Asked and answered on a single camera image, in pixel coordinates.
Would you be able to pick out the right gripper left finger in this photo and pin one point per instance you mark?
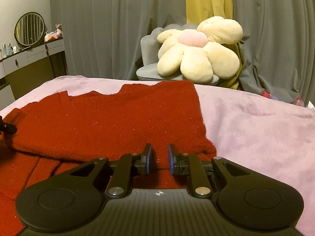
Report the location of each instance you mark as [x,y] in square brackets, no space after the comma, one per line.
[123,171]

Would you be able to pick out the red knit cardigan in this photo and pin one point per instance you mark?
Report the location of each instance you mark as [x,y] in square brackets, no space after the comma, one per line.
[60,131]

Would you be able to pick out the grey shell chair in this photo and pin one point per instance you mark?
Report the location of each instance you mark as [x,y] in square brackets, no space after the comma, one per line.
[157,61]

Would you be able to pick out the grey dressing table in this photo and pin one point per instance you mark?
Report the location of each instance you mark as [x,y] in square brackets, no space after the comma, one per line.
[32,67]

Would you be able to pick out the grey curtain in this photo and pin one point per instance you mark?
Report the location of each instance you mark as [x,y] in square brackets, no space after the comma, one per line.
[102,39]

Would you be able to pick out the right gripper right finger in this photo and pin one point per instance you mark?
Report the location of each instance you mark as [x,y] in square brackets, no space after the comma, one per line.
[196,170]

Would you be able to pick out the round black framed mirror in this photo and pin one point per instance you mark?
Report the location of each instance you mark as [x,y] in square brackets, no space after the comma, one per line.
[29,29]

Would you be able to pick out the cream flower plush cushion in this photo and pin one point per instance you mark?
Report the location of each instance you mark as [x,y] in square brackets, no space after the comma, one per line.
[220,31]

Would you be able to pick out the pink plush bedspread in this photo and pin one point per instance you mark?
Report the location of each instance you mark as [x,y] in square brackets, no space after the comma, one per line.
[271,137]

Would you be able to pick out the pink plush toy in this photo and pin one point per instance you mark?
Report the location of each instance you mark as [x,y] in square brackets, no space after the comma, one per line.
[59,33]

